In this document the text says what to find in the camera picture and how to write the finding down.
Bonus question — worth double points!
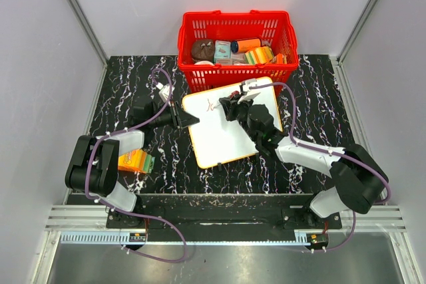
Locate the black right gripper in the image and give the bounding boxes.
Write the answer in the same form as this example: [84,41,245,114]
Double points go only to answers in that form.
[221,93,259,142]

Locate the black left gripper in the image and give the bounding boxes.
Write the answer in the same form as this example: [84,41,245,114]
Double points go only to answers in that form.
[149,100,199,130]

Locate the red whiteboard marker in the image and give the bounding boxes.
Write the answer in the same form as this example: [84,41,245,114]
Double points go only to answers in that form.
[210,90,241,110]

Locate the yellow framed whiteboard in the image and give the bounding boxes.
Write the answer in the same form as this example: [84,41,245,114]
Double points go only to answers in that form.
[181,76,283,170]

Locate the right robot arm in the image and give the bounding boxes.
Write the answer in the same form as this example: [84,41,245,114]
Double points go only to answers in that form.
[219,96,389,228]

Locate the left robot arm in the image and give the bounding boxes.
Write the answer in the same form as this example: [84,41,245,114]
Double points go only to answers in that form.
[65,98,200,228]

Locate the teal small box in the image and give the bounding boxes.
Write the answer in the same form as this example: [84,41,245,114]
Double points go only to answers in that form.
[214,40,231,62]

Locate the red plastic basket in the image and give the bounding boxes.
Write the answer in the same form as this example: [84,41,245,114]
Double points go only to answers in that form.
[177,10,299,92]

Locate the blue capped yellow bottle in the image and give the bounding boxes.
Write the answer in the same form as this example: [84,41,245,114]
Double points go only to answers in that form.
[230,38,262,53]

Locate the yellow orange snack box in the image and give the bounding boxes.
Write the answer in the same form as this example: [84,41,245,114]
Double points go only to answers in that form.
[245,46,274,65]

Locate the orange green snack box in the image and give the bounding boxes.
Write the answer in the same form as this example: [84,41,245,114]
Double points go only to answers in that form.
[118,149,155,174]

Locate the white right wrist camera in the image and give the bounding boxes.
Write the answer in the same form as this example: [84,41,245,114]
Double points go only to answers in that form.
[238,78,260,104]

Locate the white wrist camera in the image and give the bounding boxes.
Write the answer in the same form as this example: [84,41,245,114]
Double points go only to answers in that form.
[156,82,173,102]
[238,78,260,104]

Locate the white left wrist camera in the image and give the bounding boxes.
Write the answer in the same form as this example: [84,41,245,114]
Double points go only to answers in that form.
[156,82,173,102]

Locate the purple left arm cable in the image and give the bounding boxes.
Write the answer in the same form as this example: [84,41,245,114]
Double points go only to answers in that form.
[85,69,189,263]

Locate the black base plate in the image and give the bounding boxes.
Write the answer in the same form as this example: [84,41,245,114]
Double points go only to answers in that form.
[105,194,343,230]

